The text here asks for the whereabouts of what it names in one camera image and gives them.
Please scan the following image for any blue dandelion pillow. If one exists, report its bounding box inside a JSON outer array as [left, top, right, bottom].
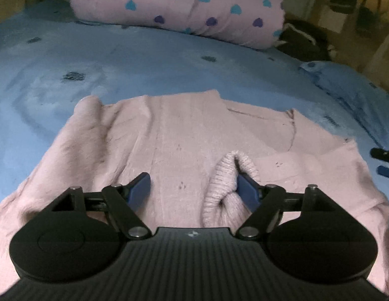
[[299, 61, 389, 149]]

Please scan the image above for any pink knit sweater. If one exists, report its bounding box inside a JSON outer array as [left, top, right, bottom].
[[0, 90, 389, 294]]

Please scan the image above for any black and white garment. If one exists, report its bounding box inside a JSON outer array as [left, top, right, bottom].
[[275, 19, 335, 62]]

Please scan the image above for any pink heart-print folded quilt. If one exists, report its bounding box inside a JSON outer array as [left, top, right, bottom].
[[70, 0, 285, 50]]

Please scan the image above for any blue dandelion bed sheet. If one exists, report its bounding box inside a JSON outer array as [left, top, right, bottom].
[[0, 0, 379, 201]]

